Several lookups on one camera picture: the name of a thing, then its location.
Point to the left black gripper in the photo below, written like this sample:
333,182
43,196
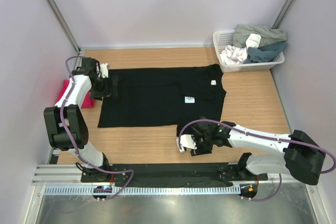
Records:
106,92

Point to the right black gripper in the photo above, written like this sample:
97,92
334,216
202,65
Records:
199,150

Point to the black t shirt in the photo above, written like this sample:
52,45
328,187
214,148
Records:
164,96

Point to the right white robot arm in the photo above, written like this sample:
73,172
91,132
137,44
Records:
295,154

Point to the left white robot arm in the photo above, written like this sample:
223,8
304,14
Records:
65,124

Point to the folded pink t shirt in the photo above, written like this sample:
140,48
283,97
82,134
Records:
76,92

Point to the white t shirt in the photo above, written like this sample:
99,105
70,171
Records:
232,55

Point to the white laundry basket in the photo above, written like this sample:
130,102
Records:
224,38

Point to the teal blue t shirt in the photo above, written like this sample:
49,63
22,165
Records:
266,53

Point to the grey t shirt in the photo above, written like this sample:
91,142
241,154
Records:
268,36

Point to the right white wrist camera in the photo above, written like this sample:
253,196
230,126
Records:
185,142

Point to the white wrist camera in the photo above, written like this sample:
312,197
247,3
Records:
104,70
185,142

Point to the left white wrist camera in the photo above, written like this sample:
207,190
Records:
104,70

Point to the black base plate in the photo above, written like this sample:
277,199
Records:
190,183

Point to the slotted cable duct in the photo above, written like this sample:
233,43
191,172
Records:
96,190

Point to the aluminium frame rail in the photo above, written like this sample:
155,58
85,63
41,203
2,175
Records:
180,172

